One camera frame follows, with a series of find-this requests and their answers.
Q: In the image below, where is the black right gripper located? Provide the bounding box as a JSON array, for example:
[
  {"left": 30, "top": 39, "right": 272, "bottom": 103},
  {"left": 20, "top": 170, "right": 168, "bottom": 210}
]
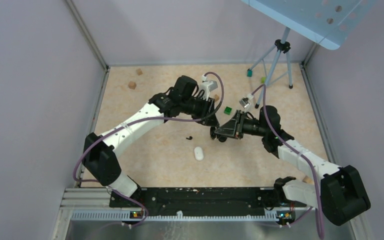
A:
[{"left": 215, "top": 109, "right": 268, "bottom": 139}]

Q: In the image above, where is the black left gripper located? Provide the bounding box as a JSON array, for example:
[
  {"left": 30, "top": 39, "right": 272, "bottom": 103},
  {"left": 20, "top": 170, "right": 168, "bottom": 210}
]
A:
[{"left": 181, "top": 94, "right": 220, "bottom": 128}]

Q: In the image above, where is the white earbud charging case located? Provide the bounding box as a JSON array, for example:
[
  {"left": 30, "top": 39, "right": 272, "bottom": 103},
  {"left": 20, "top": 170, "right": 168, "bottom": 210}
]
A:
[{"left": 193, "top": 146, "right": 205, "bottom": 161}]

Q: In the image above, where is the black earbud charging case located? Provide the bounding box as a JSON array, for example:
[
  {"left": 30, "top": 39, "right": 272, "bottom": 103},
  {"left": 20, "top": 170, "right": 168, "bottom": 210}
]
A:
[{"left": 218, "top": 136, "right": 228, "bottom": 143}]

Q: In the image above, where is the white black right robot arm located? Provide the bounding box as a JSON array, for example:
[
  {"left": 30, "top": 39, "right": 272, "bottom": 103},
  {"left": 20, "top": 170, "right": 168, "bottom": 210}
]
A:
[{"left": 210, "top": 105, "right": 372, "bottom": 226}]

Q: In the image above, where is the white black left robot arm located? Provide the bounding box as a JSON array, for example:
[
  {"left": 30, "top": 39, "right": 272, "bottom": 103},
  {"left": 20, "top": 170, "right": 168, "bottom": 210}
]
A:
[{"left": 80, "top": 75, "right": 223, "bottom": 207}]

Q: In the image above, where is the green block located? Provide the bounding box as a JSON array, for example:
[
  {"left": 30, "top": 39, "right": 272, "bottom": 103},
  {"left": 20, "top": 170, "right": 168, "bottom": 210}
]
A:
[{"left": 223, "top": 106, "right": 233, "bottom": 115}]

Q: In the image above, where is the tan block near base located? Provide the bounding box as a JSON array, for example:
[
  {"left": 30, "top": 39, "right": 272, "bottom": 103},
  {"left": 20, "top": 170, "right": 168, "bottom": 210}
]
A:
[{"left": 302, "top": 176, "right": 314, "bottom": 185}]

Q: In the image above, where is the small tan wooden cube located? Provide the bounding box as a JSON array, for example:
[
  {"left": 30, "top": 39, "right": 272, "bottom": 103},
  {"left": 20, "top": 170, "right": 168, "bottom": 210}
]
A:
[{"left": 136, "top": 68, "right": 143, "bottom": 76}]

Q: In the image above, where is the grey tripod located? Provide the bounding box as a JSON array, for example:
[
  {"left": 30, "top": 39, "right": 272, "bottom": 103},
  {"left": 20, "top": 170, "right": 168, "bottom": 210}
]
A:
[{"left": 247, "top": 27, "right": 294, "bottom": 110}]

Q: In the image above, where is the light blue perforated panel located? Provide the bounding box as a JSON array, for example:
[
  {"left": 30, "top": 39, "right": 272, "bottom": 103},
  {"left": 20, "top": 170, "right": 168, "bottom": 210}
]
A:
[{"left": 243, "top": 0, "right": 376, "bottom": 50}]

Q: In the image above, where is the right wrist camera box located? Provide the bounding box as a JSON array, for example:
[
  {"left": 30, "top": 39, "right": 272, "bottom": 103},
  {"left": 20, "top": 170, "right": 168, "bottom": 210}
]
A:
[{"left": 239, "top": 93, "right": 254, "bottom": 113}]

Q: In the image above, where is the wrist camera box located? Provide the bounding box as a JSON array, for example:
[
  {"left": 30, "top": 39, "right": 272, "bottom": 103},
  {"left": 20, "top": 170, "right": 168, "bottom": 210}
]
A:
[
  {"left": 197, "top": 75, "right": 218, "bottom": 100},
  {"left": 239, "top": 93, "right": 254, "bottom": 113}
]

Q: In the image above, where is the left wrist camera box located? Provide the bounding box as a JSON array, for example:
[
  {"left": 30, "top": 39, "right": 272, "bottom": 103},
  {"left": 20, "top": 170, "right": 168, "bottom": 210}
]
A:
[{"left": 197, "top": 75, "right": 218, "bottom": 100}]

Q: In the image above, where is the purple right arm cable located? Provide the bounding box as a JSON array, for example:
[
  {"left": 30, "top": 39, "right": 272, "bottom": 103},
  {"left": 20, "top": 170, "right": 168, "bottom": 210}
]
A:
[{"left": 251, "top": 84, "right": 325, "bottom": 240}]

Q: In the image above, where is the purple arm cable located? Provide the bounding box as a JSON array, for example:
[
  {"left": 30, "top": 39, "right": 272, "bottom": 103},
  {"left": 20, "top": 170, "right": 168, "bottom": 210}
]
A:
[
  {"left": 251, "top": 84, "right": 325, "bottom": 240},
  {"left": 72, "top": 71, "right": 225, "bottom": 229}
]

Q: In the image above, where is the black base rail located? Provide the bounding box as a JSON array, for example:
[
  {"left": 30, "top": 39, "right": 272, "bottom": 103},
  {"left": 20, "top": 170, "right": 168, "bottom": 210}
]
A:
[{"left": 109, "top": 187, "right": 291, "bottom": 217}]

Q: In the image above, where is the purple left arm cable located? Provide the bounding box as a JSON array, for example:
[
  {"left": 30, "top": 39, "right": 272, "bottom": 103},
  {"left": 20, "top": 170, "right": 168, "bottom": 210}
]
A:
[{"left": 72, "top": 71, "right": 225, "bottom": 229}]

